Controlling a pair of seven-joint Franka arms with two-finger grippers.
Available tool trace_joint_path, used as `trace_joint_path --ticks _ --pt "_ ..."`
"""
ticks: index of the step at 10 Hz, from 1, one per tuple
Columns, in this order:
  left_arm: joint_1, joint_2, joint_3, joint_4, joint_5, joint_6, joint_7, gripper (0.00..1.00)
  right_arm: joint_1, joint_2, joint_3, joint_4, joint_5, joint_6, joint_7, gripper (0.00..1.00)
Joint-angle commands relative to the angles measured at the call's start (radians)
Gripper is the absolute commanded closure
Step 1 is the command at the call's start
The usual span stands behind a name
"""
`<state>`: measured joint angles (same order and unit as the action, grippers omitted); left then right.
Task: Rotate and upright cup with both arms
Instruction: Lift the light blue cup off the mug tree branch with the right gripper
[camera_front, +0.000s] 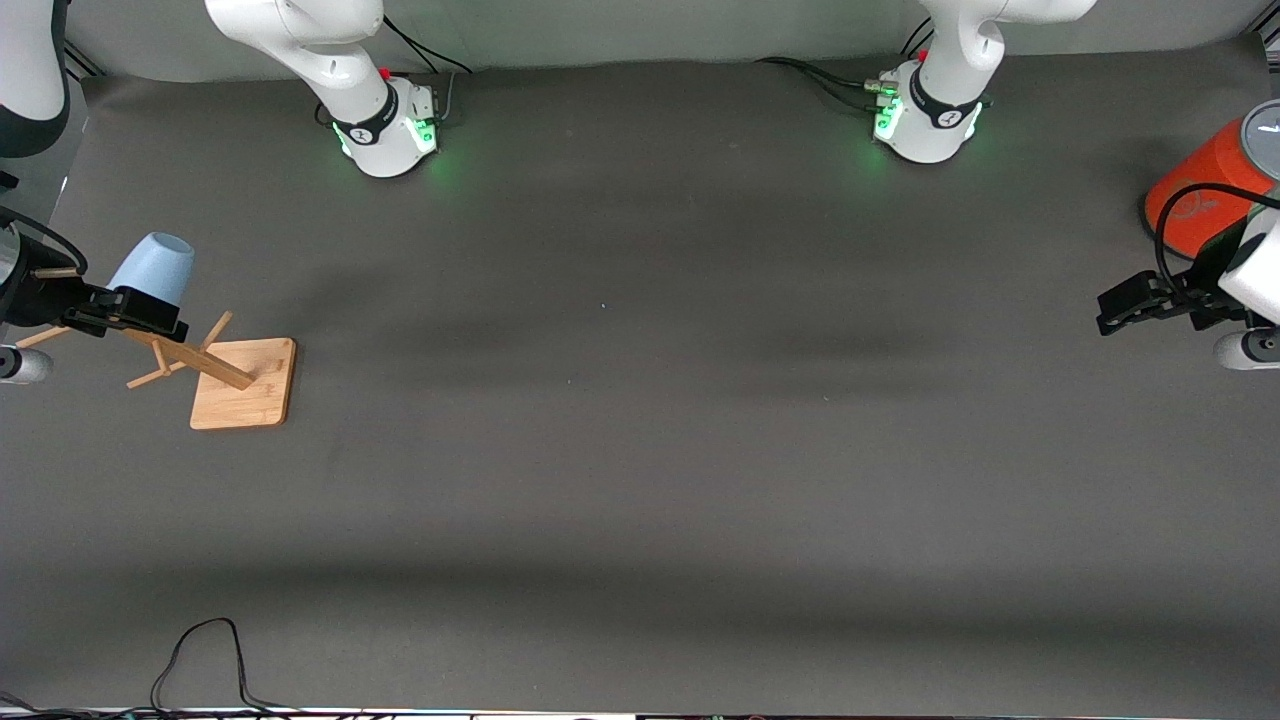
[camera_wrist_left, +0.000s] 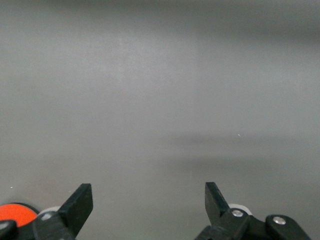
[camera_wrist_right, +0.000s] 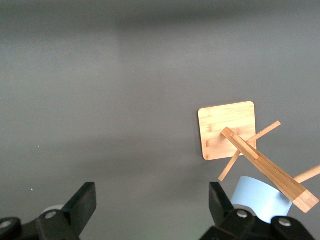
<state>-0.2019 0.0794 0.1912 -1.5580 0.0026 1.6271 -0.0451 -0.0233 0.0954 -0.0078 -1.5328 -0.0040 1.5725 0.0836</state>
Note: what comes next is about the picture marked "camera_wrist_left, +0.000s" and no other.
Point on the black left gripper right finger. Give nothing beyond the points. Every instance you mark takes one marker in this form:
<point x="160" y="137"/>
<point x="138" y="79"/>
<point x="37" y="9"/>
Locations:
<point x="213" y="202"/>

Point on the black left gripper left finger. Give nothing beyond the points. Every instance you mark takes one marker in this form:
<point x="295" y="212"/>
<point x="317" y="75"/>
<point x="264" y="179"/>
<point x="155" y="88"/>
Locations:
<point x="77" y="207"/>

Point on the orange cup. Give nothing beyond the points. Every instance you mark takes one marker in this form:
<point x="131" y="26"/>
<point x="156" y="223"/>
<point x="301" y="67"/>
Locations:
<point x="17" y="215"/>

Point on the dark grey table mat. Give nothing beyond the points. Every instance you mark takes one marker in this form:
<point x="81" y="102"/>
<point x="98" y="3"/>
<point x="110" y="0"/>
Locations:
<point x="160" y="100"/>

